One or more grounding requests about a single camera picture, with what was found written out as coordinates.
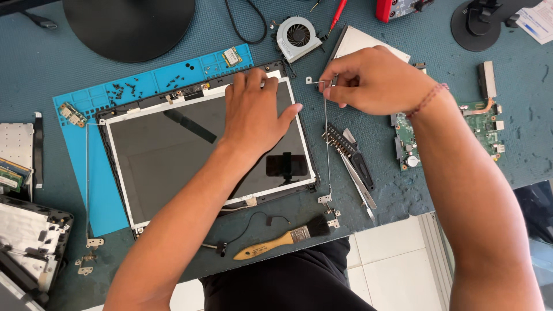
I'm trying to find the scattered black screws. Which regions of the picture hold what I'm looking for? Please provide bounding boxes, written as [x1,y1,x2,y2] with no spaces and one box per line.
[105,75,185,107]

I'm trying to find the thin black wire with connectors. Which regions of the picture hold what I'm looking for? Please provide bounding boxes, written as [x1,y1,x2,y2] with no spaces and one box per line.
[201,211,291,258]

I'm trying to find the dark glossy panel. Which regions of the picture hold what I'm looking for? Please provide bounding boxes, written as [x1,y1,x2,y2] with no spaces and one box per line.
[513,179,553,245]

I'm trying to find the green laptop motherboard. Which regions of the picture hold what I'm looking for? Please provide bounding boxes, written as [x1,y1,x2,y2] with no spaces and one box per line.
[391,99,506,172]

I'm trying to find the silver laptop cooling fan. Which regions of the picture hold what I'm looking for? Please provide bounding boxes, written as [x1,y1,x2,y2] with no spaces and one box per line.
[271,16,325,65]

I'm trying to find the black laptop lid cover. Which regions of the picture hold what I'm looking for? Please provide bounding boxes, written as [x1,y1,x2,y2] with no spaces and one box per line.
[95,60,321,239]

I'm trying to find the blue silicone repair mat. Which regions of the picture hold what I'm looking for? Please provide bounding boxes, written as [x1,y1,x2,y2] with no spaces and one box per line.
[53,43,255,238]

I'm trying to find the person's left hand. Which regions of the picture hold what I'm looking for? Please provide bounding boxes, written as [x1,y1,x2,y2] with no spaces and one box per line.
[219,68,304,160]

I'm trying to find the silver tweezers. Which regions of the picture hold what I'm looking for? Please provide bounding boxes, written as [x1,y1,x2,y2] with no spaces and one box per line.
[337,149,378,223]

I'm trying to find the white printed paper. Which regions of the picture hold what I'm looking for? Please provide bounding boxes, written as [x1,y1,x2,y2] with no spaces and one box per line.
[515,0,553,45]

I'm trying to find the red test probe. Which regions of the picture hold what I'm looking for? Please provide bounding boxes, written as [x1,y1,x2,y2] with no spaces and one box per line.
[327,0,348,38]

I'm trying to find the metal screen hinge bracket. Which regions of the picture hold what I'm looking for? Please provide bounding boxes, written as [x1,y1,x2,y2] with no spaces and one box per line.
[75,123,105,276]
[305,75,342,230]

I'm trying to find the small wireless card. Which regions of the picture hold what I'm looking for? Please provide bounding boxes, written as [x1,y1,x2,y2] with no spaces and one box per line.
[221,46,244,68]

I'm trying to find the black plug with cable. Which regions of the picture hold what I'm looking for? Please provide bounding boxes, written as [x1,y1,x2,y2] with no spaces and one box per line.
[19,10,59,30]

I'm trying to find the silver optical drive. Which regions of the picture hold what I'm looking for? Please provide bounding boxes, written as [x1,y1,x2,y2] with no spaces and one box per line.
[327,24,411,66]

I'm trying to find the silver keyboard panel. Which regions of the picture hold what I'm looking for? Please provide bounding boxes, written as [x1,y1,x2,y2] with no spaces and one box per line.
[0,123,35,200]

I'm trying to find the round black monitor base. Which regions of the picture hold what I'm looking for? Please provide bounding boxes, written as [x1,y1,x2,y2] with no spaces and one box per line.
[63,0,197,64]

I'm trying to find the heatsink with copper pipe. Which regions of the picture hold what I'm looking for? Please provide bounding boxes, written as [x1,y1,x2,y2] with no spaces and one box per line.
[459,60,498,116]

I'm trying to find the person's right hand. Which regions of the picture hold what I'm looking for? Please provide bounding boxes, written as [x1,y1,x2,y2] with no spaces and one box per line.
[319,45,438,116]

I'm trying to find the black plastic strip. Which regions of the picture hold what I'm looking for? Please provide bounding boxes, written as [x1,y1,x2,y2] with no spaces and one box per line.
[33,112,44,190]

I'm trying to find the green memory modules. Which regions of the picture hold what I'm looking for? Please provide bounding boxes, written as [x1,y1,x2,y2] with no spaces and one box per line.
[0,157,33,193]

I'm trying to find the teal work mat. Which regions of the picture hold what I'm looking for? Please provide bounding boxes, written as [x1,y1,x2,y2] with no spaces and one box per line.
[0,0,553,311]

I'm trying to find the black laptop bottom case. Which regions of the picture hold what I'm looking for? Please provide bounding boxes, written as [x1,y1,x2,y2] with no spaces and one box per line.
[0,194,74,305]

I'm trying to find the red woven bracelet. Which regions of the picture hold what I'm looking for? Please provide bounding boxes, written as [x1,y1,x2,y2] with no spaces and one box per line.
[405,82,450,121]

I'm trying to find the black looped cable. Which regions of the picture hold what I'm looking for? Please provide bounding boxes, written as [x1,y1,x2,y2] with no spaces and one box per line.
[224,0,268,45]

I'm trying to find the webcam strip board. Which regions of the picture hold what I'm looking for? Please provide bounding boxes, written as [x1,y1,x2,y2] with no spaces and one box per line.
[166,83,211,105]

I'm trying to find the small green port board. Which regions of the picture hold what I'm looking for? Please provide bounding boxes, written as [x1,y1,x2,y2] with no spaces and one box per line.
[58,101,88,128]

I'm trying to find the red multimeter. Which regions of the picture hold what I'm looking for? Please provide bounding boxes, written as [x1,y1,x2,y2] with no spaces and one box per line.
[375,0,435,23]

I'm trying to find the wooden handled black brush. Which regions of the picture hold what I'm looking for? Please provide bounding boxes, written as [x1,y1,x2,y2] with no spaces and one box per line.
[233,214,332,261]

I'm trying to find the black screwdriver bit holder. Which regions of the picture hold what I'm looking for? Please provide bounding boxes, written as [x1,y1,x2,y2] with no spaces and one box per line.
[321,123,376,191]

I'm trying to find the person's black shorts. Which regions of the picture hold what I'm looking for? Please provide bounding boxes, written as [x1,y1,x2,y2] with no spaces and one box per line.
[199,236,377,311]

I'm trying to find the laptop display panel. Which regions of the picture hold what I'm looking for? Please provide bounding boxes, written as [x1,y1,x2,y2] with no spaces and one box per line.
[103,69,317,230]

